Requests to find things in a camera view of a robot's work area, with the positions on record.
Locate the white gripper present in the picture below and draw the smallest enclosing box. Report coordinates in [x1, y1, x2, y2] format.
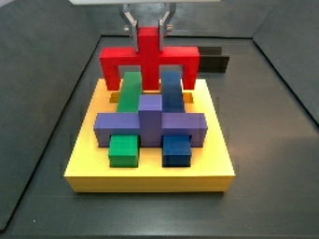
[68, 0, 222, 50]

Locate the red cross-shaped block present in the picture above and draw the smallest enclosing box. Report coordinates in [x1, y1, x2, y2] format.
[100, 27, 199, 91]

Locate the yellow base board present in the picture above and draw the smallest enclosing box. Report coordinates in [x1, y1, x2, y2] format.
[64, 79, 235, 192]

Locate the black block holder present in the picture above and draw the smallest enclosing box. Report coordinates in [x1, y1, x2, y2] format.
[198, 47, 230, 73]

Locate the purple cross-shaped block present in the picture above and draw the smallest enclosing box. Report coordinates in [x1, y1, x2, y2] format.
[94, 95, 208, 148]

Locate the blue bar block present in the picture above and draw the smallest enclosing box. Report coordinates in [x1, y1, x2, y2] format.
[160, 72, 192, 167]

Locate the green bar block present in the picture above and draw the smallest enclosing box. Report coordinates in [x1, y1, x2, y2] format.
[108, 72, 142, 167]

